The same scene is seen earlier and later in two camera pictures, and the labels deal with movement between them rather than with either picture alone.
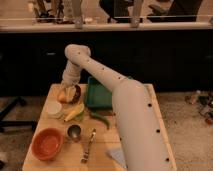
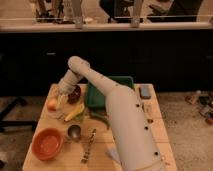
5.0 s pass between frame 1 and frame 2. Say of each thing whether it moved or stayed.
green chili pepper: stayed
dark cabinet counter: stayed
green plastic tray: stayed
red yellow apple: moved
